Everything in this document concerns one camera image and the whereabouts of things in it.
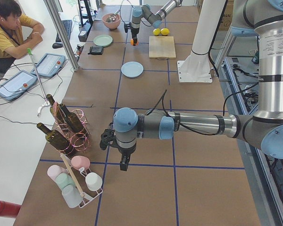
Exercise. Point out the orange fruit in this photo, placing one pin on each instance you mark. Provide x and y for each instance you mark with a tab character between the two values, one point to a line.
136	45

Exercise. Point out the dark wine bottle rear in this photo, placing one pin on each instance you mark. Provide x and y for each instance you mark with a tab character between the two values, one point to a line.
73	121

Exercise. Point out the light blue plate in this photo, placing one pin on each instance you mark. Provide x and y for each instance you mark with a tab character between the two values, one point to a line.
132	69

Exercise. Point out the far teach pendant tablet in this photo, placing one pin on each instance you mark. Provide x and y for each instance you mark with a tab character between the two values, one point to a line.
50	64

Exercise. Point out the white cup right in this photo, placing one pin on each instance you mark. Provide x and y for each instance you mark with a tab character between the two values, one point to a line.
93	181

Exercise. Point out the person in yellow shirt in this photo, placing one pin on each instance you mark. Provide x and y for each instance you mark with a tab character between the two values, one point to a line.
18	32

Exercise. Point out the grabber stick green tip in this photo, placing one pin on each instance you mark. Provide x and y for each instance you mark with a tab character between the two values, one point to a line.
46	103

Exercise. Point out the metal ice scoop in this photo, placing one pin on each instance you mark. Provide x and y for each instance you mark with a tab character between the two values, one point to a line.
112	17

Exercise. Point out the grey blue cup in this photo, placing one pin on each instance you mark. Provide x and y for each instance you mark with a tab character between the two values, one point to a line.
72	196

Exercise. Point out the yellow lemon near board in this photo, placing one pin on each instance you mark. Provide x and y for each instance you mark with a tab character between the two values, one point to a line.
164	31

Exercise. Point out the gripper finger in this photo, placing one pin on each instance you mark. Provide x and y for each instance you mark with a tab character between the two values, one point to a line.
124	162

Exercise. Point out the pink cup upper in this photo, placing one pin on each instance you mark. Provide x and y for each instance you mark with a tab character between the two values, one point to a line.
80	162

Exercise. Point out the near teach pendant tablet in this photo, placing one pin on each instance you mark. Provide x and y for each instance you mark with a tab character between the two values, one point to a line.
17	85

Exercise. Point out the mint green cup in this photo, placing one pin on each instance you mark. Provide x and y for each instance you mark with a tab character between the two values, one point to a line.
63	179

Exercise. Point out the black computer mouse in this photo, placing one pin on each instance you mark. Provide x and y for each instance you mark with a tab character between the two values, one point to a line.
57	45

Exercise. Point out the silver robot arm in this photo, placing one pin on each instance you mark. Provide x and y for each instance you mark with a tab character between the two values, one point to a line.
263	130
155	19

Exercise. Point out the pink bowl with ice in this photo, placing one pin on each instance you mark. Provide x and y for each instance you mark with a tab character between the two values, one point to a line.
111	24

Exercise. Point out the copper wire bottle rack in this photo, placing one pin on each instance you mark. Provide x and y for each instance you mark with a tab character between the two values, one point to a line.
79	140

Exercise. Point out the dark wine bottle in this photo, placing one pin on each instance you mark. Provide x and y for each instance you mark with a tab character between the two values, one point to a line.
73	121
57	140
56	113

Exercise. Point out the wooden cutting board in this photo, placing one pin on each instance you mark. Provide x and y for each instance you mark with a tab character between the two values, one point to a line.
162	47

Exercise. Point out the light green plate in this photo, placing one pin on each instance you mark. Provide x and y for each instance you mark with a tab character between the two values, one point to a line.
103	40

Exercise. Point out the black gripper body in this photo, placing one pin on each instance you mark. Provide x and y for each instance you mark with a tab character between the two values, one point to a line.
134	31
124	153

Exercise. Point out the dark wine bottle front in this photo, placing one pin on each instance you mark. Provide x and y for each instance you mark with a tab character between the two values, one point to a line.
57	140

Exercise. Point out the pale pink cup left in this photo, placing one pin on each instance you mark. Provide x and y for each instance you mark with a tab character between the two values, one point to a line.
54	170

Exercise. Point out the red cylinder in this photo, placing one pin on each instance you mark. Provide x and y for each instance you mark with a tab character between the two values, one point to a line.
8	209

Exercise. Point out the aluminium frame post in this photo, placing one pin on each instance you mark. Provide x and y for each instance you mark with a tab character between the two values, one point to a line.
50	5

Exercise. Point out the white wire cup rack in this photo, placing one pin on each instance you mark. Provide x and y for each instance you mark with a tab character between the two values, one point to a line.
78	177

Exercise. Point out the teach pendant tablet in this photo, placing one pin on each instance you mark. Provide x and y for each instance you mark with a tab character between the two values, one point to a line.
50	64
17	85

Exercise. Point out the dark grey folded cloth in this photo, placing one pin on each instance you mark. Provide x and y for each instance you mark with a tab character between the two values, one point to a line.
96	50

